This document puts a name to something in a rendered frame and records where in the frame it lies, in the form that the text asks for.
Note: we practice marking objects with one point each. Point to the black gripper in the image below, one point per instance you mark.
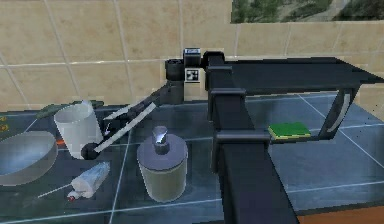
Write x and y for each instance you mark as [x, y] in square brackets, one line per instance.
[174, 71]

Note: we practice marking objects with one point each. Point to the white mug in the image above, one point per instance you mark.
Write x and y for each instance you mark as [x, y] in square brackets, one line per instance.
[76, 128]

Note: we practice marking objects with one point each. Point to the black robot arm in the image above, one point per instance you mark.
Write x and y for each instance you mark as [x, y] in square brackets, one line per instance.
[248, 173]

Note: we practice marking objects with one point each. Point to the grey soap dispenser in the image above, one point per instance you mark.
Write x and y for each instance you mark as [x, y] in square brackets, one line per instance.
[163, 170]

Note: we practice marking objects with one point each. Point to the white spray bottle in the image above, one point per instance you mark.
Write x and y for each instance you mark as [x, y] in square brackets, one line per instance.
[90, 180]

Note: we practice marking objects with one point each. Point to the grey bowl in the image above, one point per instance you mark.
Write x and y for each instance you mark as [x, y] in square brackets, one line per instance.
[25, 160]

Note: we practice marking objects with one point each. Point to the green sponge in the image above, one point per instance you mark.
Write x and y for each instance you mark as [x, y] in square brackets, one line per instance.
[289, 130]

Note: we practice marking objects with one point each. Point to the window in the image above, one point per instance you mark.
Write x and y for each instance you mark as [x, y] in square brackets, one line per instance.
[300, 10]

